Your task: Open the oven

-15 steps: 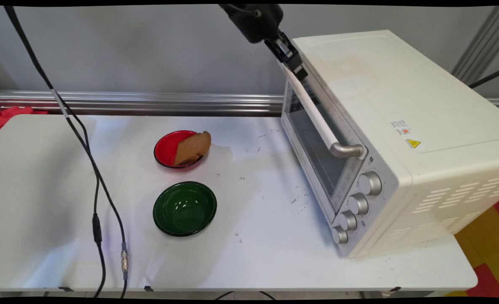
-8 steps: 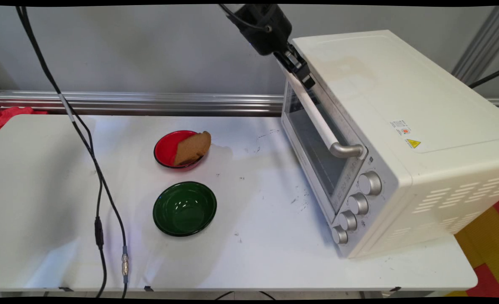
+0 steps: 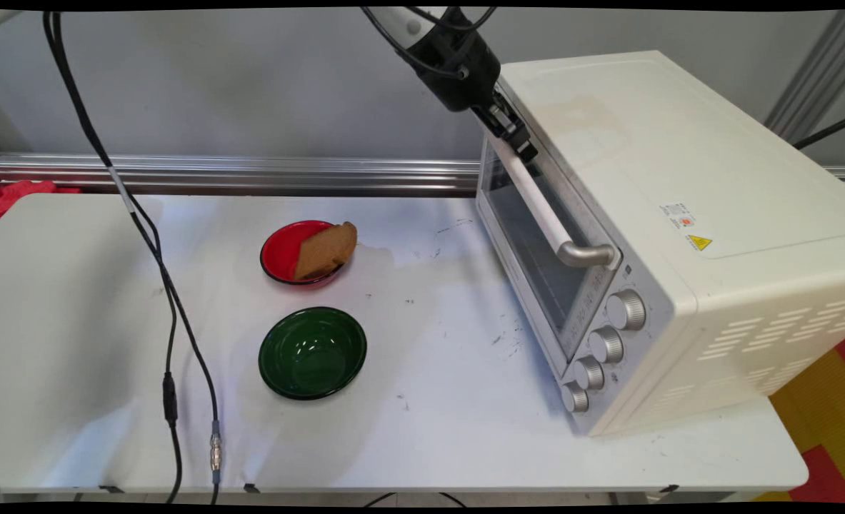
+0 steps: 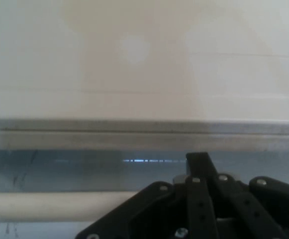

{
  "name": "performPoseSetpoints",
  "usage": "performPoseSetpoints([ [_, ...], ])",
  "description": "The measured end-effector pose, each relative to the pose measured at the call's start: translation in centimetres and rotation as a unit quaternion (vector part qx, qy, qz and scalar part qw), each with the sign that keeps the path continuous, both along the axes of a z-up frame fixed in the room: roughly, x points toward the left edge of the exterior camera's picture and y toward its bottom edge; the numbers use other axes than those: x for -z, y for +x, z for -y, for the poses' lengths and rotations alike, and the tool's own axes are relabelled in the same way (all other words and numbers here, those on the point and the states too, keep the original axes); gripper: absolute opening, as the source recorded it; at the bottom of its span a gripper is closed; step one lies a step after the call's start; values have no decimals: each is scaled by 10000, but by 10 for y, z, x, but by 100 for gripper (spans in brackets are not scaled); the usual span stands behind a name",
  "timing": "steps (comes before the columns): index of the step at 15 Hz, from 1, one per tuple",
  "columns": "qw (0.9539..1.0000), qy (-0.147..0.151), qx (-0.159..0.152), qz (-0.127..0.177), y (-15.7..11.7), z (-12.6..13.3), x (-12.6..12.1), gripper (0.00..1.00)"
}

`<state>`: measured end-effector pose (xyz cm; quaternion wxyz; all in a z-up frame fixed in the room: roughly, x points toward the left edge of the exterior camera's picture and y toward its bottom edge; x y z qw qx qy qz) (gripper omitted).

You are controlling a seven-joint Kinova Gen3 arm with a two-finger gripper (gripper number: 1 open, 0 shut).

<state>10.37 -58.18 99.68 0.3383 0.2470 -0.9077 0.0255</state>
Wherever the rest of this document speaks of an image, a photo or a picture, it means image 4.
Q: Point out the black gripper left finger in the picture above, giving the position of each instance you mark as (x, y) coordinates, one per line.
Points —
(159, 214)

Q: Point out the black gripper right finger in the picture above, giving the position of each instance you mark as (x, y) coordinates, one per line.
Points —
(258, 211)

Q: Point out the white cabinet with metal trim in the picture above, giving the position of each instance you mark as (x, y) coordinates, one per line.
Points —
(109, 134)

